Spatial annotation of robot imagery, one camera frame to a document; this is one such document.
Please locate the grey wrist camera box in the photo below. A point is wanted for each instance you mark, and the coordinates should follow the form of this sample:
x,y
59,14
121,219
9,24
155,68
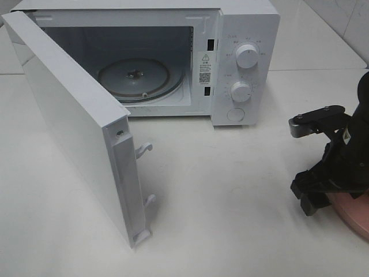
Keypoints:
x,y
327,120

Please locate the round door release button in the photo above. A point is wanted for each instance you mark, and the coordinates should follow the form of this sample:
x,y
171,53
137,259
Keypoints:
x,y
235,114

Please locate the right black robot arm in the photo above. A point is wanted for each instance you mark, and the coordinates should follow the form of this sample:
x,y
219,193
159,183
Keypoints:
x,y
359,119

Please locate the white microwave oven body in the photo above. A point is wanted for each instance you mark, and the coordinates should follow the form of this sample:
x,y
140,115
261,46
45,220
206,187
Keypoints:
x,y
199,36

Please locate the upper white power knob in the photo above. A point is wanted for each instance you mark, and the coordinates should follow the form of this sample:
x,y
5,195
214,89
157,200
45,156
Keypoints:
x,y
247,55

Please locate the glass microwave turntable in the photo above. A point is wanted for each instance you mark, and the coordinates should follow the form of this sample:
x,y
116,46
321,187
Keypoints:
x,y
136,80

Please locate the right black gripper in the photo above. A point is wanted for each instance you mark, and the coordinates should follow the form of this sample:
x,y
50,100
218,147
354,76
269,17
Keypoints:
x,y
342,169

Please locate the lower white timer knob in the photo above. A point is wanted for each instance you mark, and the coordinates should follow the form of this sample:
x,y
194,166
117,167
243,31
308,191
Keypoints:
x,y
240,92

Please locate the pink round plate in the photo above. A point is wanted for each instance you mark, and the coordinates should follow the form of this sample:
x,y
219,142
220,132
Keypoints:
x,y
353,212

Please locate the white microwave door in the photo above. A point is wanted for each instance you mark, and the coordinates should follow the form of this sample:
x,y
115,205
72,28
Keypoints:
x,y
89,124

